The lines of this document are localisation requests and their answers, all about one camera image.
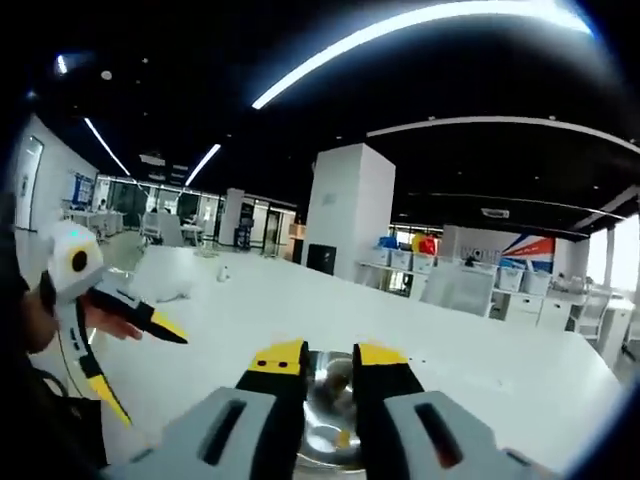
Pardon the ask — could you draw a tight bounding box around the white office chair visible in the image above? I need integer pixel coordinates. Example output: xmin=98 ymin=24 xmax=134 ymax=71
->
xmin=142 ymin=212 xmax=166 ymax=241

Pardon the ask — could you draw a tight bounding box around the person's left hand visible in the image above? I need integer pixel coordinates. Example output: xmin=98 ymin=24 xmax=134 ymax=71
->
xmin=82 ymin=301 xmax=145 ymax=342

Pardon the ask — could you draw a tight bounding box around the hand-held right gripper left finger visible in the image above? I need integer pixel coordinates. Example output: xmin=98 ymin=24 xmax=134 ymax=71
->
xmin=102 ymin=338 xmax=310 ymax=480

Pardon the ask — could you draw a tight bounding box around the black cabinet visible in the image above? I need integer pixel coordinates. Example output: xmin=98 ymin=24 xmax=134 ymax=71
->
xmin=305 ymin=243 xmax=337 ymax=276

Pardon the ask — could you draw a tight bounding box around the stainless steel bowl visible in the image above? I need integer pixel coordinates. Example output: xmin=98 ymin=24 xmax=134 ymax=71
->
xmin=294 ymin=349 xmax=371 ymax=474

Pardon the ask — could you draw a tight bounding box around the white mesh chair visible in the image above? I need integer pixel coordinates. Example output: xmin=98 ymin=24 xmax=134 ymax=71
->
xmin=419 ymin=264 xmax=496 ymax=317

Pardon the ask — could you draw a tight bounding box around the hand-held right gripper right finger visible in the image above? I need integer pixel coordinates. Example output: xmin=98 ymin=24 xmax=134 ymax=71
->
xmin=352 ymin=342 xmax=556 ymax=480

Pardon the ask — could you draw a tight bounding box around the black wrist strap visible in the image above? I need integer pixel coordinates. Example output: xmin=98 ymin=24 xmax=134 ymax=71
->
xmin=38 ymin=272 xmax=57 ymax=317

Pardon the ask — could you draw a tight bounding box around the white drawer cabinet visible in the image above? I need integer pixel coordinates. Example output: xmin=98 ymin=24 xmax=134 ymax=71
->
xmin=499 ymin=292 xmax=571 ymax=331

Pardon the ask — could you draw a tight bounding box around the thin black cable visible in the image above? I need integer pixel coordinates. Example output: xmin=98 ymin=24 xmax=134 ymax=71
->
xmin=42 ymin=327 xmax=86 ymax=399

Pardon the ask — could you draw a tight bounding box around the blue wall notice board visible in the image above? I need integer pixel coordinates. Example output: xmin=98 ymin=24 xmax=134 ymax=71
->
xmin=72 ymin=172 xmax=96 ymax=206

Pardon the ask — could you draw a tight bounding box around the red and blue wall banner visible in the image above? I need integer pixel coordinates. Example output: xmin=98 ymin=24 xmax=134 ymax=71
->
xmin=499 ymin=233 xmax=556 ymax=274

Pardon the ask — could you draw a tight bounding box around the white plastic bag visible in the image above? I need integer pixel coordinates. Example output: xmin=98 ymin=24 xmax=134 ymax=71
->
xmin=137 ymin=264 xmax=196 ymax=304

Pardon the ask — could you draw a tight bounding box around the long ceiling light strip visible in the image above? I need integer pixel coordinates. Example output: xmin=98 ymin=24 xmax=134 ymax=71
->
xmin=251 ymin=2 xmax=594 ymax=110

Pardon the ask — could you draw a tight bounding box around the white square pillar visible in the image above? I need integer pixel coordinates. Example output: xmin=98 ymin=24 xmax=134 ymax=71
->
xmin=302 ymin=142 xmax=397 ymax=281

